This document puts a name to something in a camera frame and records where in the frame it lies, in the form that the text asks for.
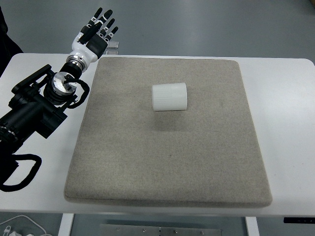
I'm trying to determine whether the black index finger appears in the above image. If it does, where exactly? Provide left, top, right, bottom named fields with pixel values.
left=88, top=7, right=102, bottom=26

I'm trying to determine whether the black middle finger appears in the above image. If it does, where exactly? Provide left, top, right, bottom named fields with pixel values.
left=97, top=9, right=113, bottom=28

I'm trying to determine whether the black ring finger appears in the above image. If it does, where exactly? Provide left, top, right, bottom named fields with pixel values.
left=99, top=18, right=115, bottom=35

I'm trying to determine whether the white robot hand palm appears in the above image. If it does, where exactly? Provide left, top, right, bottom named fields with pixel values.
left=66, top=32, right=108, bottom=72

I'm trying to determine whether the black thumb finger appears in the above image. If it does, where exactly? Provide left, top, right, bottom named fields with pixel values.
left=80, top=22, right=102, bottom=44

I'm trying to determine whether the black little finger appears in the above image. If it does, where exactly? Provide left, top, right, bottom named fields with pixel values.
left=103, top=27, right=119, bottom=41

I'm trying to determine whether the white ribbed cup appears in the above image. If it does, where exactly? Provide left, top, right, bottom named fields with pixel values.
left=152, top=83, right=188, bottom=112

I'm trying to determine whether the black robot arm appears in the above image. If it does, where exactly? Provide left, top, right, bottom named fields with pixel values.
left=0, top=8, right=118, bottom=157

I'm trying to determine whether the small clear plastic piece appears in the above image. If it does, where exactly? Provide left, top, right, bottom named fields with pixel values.
left=104, top=41, right=119, bottom=55

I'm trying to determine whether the dark clothed person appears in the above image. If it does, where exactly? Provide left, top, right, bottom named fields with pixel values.
left=0, top=9, right=23, bottom=76

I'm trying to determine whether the beige fabric mat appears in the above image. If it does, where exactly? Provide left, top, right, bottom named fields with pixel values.
left=64, top=57, right=272, bottom=208

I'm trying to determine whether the black table control panel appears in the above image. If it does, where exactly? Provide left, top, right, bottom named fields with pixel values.
left=283, top=217, right=315, bottom=224

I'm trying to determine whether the black sleeved cable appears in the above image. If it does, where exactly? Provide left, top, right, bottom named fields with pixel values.
left=0, top=153, right=42, bottom=192

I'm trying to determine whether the white cable on floor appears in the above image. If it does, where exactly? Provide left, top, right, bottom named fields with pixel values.
left=0, top=214, right=54, bottom=236

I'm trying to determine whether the white table frame leg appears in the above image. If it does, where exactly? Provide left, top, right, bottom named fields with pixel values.
left=58, top=213, right=74, bottom=236

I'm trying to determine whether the grey metal base plate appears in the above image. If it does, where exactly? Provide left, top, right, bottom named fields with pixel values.
left=100, top=224, right=222, bottom=236

